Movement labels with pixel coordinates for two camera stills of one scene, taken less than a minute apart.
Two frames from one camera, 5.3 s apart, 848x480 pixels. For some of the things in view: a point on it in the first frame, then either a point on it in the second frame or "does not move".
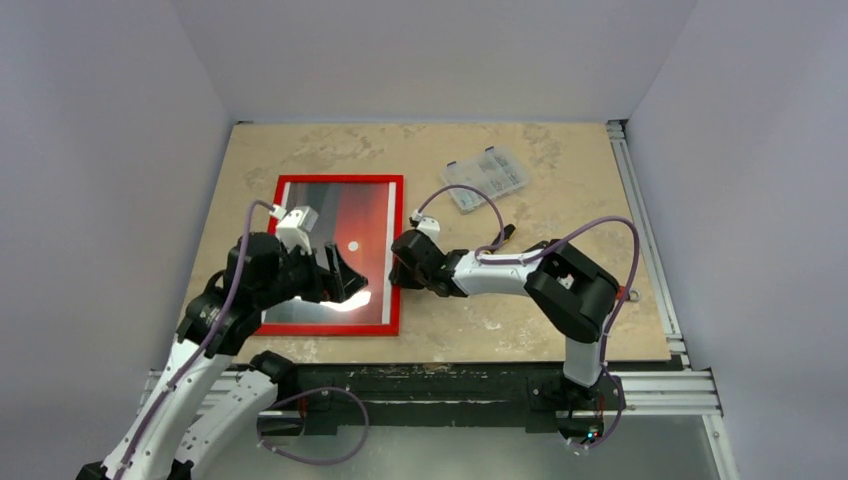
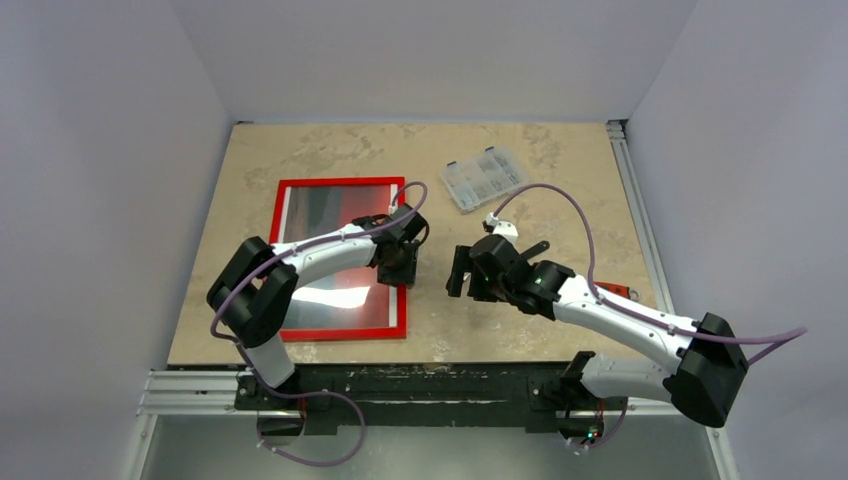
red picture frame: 365,214 does not move
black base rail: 459,395 does not move
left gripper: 340,283 to 404,276
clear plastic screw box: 497,171 does not move
